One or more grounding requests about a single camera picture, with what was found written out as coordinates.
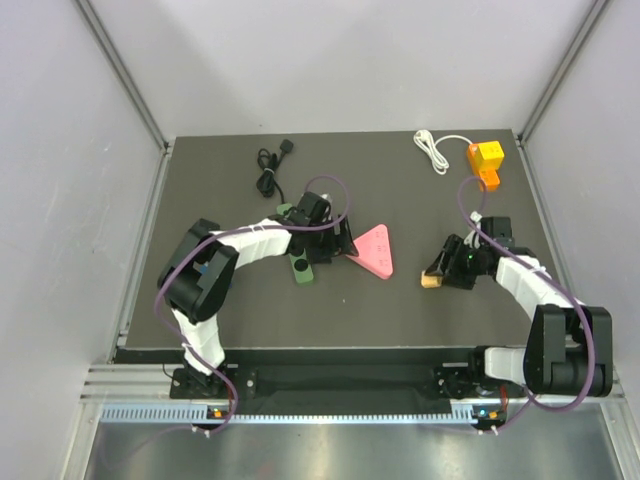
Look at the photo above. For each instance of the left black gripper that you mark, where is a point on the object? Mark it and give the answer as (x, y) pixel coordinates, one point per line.
(339, 242)

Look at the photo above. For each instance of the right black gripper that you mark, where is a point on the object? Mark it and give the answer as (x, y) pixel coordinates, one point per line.
(454, 246)

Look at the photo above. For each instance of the yellow plug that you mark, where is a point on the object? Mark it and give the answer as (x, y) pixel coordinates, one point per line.
(430, 281)

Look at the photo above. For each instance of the pink triangular socket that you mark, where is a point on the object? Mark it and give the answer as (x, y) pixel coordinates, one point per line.
(374, 252)

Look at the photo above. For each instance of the green power strip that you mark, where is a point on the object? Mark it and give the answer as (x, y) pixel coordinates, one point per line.
(302, 270)

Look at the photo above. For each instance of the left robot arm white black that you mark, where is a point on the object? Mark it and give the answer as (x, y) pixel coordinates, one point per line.
(197, 278)

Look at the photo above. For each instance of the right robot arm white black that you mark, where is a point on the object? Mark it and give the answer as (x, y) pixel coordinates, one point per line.
(569, 346)

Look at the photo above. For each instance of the orange yellow cube socket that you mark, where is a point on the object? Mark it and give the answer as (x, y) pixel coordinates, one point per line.
(485, 159)

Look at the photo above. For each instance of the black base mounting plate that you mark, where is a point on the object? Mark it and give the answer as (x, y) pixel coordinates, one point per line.
(257, 381)

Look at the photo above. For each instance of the grey slotted cable duct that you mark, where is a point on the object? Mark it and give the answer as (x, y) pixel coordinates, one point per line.
(202, 414)

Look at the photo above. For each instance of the aluminium frame rail front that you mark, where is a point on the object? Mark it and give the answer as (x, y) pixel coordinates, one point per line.
(146, 382)

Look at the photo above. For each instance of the aluminium frame post right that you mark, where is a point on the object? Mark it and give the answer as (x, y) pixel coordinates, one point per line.
(577, 44)

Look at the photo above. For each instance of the aluminium frame post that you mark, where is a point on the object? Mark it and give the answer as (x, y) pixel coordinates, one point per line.
(107, 46)
(577, 44)

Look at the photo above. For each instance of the aluminium frame post left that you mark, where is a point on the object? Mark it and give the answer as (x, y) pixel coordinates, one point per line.
(107, 46)

